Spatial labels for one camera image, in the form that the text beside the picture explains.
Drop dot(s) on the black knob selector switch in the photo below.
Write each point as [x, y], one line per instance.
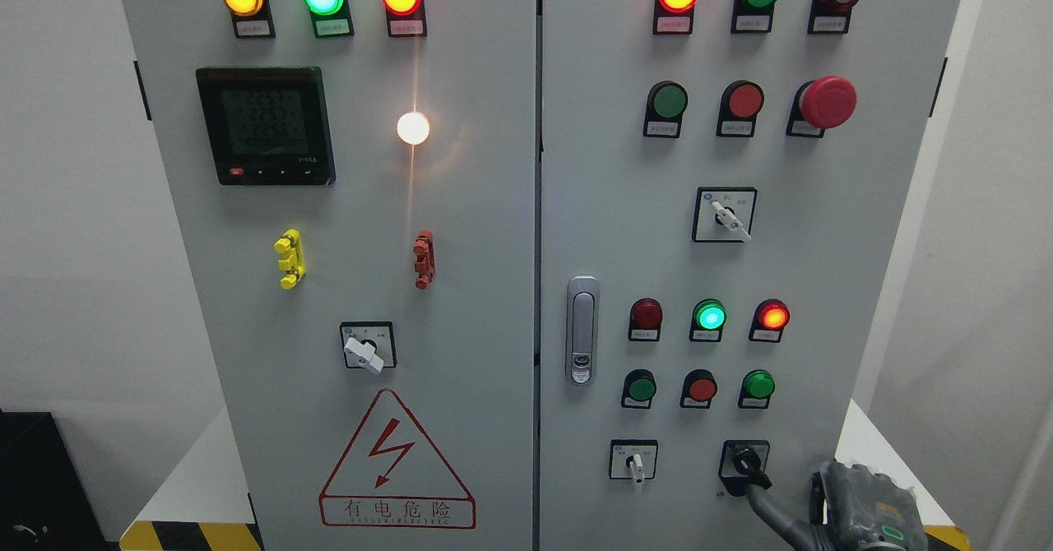
[743, 464]

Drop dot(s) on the red terminal connector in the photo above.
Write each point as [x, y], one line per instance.
[423, 249]

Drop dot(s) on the dark red indicator light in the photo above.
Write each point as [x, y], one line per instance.
[645, 321]

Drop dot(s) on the white lit indicator lamp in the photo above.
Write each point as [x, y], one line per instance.
[413, 128]

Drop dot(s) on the green push button lower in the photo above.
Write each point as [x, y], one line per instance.
[639, 389]

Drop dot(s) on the green push button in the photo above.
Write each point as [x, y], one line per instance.
[665, 105]
[639, 389]

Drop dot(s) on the green lit indicator middle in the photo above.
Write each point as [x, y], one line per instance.
[707, 321]

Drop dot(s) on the grey cabinet left door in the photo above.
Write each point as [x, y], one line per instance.
[464, 345]

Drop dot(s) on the grey cabinet door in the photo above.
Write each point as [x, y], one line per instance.
[464, 345]
[620, 207]

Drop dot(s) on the green push button upper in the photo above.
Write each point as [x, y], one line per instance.
[665, 105]

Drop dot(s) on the red push button lower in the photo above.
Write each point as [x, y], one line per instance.
[698, 389]

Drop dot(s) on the red push button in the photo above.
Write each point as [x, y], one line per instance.
[698, 389]
[741, 103]

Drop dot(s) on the grey cabinet right door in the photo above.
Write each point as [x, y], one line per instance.
[620, 207]

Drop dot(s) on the yellow terminal connector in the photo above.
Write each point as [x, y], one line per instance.
[290, 250]

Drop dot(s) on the red indicator light right middle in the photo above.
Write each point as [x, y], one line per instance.
[769, 321]

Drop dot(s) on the red electric hazard warning sticker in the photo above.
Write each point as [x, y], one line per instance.
[392, 475]

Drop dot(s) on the red push button upper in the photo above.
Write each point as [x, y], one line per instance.
[741, 103]

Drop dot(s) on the green indicator light lower right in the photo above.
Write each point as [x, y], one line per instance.
[756, 390]

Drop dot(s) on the red lit indicator light left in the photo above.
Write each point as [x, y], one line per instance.
[405, 18]

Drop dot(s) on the red lit indicator light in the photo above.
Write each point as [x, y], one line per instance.
[405, 18]
[673, 17]

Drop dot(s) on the black digital power meter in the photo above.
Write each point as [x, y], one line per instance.
[267, 125]

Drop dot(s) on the red lit indicator light right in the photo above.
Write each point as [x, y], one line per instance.
[673, 17]

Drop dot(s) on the green lit indicator light top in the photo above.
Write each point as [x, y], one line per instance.
[330, 18]

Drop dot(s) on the red emergency stop mushroom button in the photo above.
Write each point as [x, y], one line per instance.
[820, 105]

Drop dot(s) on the green unlit indicator top right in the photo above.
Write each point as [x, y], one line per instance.
[752, 16]

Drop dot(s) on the yellow indicator light top left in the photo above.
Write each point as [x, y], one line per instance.
[251, 19]

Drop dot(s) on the red black buzzer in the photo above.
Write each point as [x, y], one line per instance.
[830, 17]

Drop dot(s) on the white platform base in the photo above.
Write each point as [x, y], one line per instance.
[204, 505]

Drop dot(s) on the black box at left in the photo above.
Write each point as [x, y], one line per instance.
[43, 503]

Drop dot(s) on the silver cabinet door handle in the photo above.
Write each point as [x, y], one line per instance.
[580, 328]

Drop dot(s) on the white lever selector switch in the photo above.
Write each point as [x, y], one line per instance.
[369, 345]

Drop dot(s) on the white key selector switch upper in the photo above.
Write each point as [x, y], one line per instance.
[724, 214]

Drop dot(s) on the white selector switch bottom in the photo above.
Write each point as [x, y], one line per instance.
[633, 460]

